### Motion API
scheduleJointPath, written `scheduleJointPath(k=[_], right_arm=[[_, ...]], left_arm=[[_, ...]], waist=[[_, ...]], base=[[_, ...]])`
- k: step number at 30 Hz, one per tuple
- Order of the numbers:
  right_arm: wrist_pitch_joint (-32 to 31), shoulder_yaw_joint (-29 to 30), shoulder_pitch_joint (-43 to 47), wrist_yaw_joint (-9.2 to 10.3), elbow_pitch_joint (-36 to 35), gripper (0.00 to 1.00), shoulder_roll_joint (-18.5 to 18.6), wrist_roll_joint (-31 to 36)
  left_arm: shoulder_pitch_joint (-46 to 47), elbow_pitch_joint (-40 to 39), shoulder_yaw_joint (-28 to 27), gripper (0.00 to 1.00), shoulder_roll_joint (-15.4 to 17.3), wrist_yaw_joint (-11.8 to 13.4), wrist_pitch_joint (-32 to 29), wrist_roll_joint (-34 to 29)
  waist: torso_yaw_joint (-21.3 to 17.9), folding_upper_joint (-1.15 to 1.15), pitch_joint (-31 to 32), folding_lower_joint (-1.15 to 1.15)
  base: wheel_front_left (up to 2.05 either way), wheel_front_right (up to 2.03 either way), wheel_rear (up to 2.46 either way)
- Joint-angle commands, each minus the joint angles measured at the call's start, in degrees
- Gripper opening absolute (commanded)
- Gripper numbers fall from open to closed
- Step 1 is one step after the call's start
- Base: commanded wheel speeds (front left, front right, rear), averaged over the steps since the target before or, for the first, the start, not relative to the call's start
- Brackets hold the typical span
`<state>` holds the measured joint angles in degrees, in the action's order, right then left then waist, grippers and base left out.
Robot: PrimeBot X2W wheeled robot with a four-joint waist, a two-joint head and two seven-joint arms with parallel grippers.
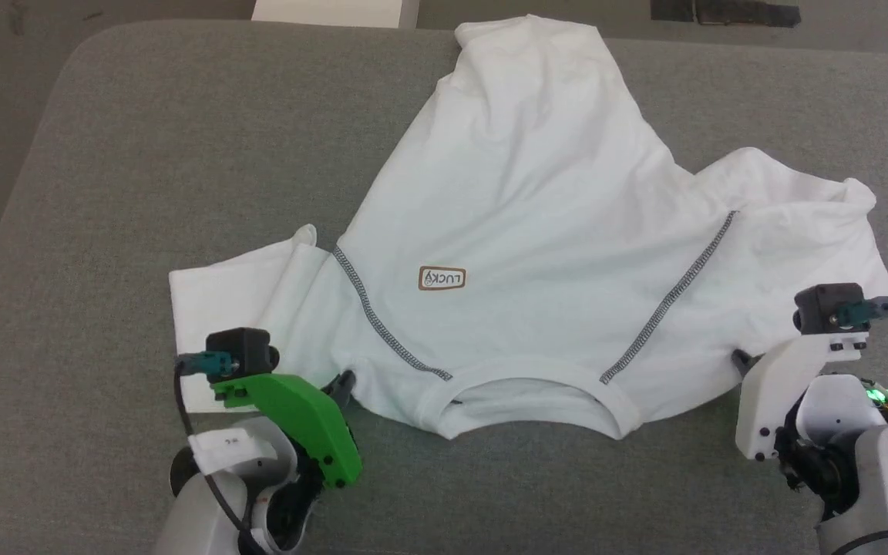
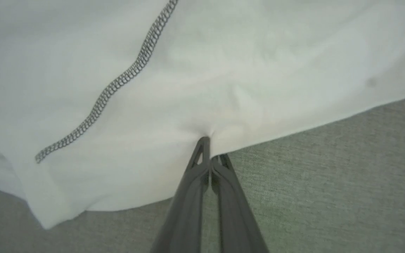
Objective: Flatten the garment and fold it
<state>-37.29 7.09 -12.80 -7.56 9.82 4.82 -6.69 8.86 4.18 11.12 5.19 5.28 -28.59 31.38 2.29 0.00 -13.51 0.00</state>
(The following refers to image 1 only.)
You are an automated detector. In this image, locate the white t-shirt with grey stitching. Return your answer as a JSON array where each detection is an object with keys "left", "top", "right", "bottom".
[{"left": 169, "top": 14, "right": 888, "bottom": 442}]

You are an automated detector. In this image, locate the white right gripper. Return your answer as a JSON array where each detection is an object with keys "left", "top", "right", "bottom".
[{"left": 731, "top": 331, "right": 870, "bottom": 463}]

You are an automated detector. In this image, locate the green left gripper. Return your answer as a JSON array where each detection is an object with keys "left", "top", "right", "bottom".
[{"left": 213, "top": 370, "right": 364, "bottom": 489}]

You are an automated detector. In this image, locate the black floor mat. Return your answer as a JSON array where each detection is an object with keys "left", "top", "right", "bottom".
[{"left": 651, "top": 0, "right": 802, "bottom": 28}]

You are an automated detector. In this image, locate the white box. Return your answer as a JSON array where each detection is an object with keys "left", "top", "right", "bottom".
[{"left": 251, "top": 0, "right": 420, "bottom": 30}]

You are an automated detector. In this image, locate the black cable with teal plug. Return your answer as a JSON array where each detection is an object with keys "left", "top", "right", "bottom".
[
  {"left": 837, "top": 297, "right": 888, "bottom": 328},
  {"left": 173, "top": 352, "right": 257, "bottom": 555}
]

